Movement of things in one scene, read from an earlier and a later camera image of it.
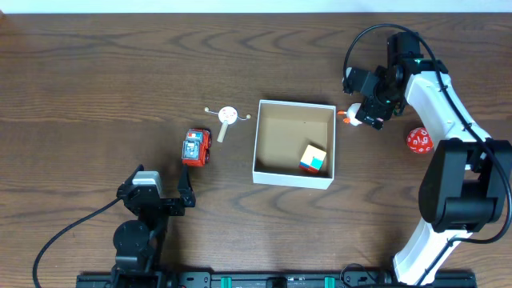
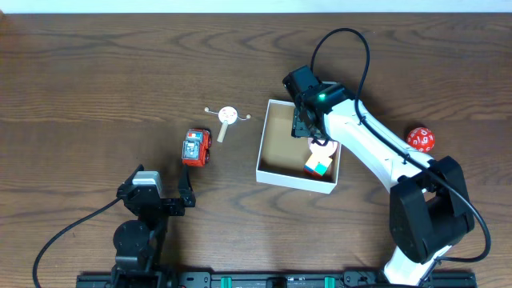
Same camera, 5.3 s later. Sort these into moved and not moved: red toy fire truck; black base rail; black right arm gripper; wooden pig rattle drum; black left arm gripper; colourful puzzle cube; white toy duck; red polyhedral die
Moved: black right arm gripper; colourful puzzle cube; white toy duck
Not moved: red toy fire truck; red polyhedral die; wooden pig rattle drum; black left arm gripper; black base rail
